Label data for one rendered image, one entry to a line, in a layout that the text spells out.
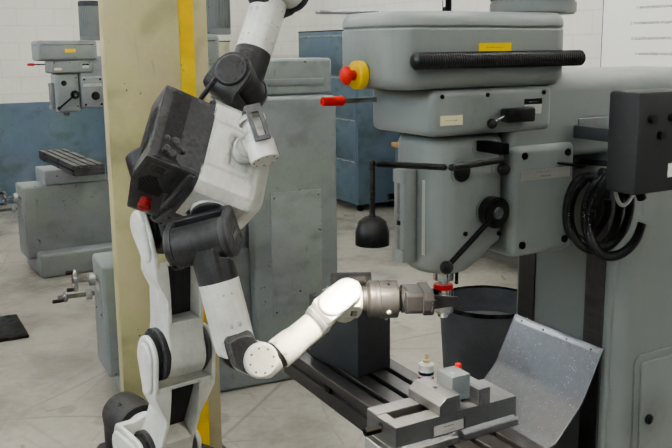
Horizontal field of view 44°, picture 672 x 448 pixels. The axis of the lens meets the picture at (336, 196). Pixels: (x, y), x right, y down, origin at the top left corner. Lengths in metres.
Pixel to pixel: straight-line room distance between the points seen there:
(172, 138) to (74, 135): 8.93
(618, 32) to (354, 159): 3.38
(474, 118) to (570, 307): 0.64
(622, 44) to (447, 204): 5.44
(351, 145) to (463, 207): 7.45
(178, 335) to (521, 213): 0.95
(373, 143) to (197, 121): 7.41
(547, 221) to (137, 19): 1.95
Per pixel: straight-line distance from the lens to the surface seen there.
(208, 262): 1.80
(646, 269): 2.16
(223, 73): 2.01
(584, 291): 2.18
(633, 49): 7.10
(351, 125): 9.25
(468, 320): 3.87
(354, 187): 9.29
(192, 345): 2.28
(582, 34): 7.48
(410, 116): 1.81
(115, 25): 3.36
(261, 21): 2.10
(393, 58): 1.70
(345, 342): 2.33
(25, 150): 10.70
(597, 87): 2.07
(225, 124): 1.95
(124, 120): 3.37
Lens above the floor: 1.82
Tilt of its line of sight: 10 degrees down
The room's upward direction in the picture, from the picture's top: 1 degrees counter-clockwise
